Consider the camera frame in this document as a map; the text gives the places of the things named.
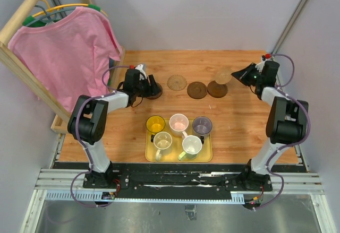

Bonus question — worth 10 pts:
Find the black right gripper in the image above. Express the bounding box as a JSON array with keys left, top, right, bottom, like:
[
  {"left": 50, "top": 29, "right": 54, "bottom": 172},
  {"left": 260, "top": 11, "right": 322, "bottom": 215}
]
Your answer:
[{"left": 231, "top": 63, "right": 262, "bottom": 87}]

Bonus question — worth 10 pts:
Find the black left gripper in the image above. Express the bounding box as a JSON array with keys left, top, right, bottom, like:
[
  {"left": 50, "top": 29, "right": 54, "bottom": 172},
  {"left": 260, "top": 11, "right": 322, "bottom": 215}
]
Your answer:
[{"left": 134, "top": 74, "right": 162, "bottom": 98}]

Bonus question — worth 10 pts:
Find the light woven rattan coaster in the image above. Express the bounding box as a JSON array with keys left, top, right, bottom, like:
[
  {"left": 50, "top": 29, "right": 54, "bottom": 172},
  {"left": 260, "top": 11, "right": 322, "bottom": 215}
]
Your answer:
[{"left": 167, "top": 75, "right": 187, "bottom": 91}]

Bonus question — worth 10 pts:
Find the dark brown coaster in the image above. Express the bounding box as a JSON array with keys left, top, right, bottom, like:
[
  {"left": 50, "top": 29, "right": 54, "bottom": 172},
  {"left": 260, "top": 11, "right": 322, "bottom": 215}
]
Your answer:
[
  {"left": 207, "top": 81, "right": 228, "bottom": 98},
  {"left": 146, "top": 82, "right": 164, "bottom": 100},
  {"left": 187, "top": 82, "right": 207, "bottom": 99}
]

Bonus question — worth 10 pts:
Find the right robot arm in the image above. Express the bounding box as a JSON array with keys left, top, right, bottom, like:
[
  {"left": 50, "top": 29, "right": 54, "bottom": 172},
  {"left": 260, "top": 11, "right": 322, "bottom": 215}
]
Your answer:
[{"left": 232, "top": 60, "right": 310, "bottom": 191}]

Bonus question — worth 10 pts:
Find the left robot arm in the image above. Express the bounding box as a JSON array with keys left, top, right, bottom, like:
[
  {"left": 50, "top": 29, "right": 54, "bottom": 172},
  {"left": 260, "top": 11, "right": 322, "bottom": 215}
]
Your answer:
[{"left": 67, "top": 64, "right": 161, "bottom": 188}]

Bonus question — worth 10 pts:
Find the yellow transparent cup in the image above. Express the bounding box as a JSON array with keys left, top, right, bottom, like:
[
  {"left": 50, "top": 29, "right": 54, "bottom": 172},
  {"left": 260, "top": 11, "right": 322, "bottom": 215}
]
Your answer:
[{"left": 146, "top": 115, "right": 166, "bottom": 134}]

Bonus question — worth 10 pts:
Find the purple transparent cup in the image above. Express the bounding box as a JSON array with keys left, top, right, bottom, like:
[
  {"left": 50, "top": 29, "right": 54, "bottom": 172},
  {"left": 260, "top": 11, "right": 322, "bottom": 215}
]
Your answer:
[{"left": 192, "top": 116, "right": 213, "bottom": 144}]

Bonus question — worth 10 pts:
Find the pink mug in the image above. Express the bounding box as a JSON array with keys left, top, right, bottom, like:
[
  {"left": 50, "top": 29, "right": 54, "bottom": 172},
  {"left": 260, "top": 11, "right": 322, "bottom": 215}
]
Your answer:
[{"left": 169, "top": 114, "right": 189, "bottom": 137}]

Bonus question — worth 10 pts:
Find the beige smiley mug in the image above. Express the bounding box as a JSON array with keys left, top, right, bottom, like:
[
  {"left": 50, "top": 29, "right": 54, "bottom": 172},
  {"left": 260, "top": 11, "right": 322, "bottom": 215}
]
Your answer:
[{"left": 153, "top": 132, "right": 173, "bottom": 161}]

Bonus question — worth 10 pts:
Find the yellow plastic tray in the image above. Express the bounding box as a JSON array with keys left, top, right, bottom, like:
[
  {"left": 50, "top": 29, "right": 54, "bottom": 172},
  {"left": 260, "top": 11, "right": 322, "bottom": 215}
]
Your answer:
[{"left": 145, "top": 130, "right": 213, "bottom": 163}]

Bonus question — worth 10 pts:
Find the pink t-shirt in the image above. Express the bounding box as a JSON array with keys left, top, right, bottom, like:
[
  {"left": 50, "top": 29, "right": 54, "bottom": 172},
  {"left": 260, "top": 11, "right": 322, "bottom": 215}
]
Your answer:
[{"left": 8, "top": 7, "right": 122, "bottom": 112}]

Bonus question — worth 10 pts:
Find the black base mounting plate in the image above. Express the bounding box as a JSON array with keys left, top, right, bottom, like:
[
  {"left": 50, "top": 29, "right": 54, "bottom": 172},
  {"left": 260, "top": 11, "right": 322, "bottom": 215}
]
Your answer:
[{"left": 83, "top": 163, "right": 273, "bottom": 200}]

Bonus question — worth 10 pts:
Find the grey clothes hanger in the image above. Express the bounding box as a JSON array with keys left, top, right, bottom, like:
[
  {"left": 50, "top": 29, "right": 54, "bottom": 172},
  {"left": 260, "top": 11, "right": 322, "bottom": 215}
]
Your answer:
[{"left": 22, "top": 5, "right": 75, "bottom": 27}]

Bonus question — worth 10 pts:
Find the wooden hanging rod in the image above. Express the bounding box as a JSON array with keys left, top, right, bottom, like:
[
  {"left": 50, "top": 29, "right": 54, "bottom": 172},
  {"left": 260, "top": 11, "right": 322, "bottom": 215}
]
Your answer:
[{"left": 1, "top": 0, "right": 39, "bottom": 45}]

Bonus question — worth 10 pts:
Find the white mug green handle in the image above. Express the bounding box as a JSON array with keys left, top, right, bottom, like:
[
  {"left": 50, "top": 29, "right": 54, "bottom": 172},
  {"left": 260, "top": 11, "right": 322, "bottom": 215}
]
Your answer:
[{"left": 177, "top": 135, "right": 202, "bottom": 161}]

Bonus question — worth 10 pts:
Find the wooden clothes rack frame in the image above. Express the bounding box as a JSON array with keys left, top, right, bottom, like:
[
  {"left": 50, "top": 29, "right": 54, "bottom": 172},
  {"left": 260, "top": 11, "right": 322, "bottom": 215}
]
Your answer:
[{"left": 1, "top": 0, "right": 125, "bottom": 122}]

